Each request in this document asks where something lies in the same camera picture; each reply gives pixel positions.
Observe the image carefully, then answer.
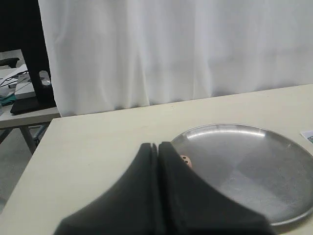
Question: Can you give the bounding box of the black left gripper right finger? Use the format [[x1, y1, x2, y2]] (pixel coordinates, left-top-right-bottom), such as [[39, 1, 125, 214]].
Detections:
[[158, 142, 275, 235]]

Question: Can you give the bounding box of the grey side table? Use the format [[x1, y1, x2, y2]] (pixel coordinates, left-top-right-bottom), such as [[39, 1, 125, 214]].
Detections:
[[0, 58, 60, 153]]

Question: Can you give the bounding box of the black monitor stand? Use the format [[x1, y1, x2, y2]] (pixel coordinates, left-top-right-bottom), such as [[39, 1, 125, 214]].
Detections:
[[10, 0, 56, 115]]

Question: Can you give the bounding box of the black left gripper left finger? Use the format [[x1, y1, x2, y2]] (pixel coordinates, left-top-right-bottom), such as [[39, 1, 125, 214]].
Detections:
[[55, 143, 161, 235]]

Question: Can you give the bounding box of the white backdrop curtain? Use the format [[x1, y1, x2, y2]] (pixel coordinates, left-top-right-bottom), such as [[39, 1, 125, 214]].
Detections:
[[39, 0, 313, 117]]

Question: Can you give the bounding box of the small wooden die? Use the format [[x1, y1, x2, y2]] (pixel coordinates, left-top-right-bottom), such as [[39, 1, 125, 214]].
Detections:
[[180, 155, 192, 168]]

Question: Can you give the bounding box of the printed paper game board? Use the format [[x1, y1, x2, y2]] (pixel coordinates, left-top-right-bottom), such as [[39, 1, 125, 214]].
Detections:
[[300, 130, 313, 143]]

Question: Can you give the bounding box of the round silver metal plate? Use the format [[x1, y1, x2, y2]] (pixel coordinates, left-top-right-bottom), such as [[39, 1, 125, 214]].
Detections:
[[172, 124, 313, 226]]

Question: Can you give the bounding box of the white box on side table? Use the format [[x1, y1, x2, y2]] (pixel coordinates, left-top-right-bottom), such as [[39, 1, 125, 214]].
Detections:
[[15, 73, 36, 100]]

